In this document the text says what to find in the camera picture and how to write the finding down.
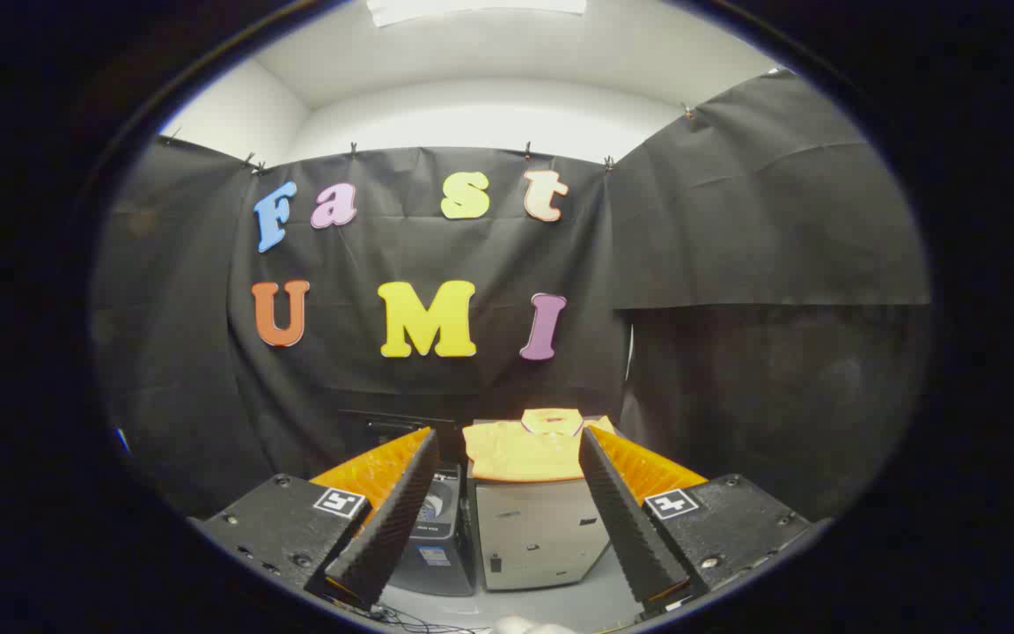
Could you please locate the ceiling light panel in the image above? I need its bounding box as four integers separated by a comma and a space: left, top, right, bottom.
366, 0, 587, 27

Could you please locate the black backdrop cloth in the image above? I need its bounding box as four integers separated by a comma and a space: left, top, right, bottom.
92, 69, 932, 520

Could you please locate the grey cabinet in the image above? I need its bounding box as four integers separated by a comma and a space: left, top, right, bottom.
469, 414, 615, 593

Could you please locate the orange polo shirt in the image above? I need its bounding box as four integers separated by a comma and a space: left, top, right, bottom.
461, 408, 615, 483

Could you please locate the tangle of thin cables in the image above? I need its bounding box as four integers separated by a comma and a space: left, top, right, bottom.
364, 603, 473, 634

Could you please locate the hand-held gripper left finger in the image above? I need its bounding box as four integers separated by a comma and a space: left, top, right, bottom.
190, 427, 442, 613

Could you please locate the grey washing machine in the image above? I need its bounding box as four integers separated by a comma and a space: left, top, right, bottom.
388, 465, 478, 597

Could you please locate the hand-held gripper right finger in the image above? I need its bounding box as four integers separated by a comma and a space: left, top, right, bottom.
579, 426, 816, 622

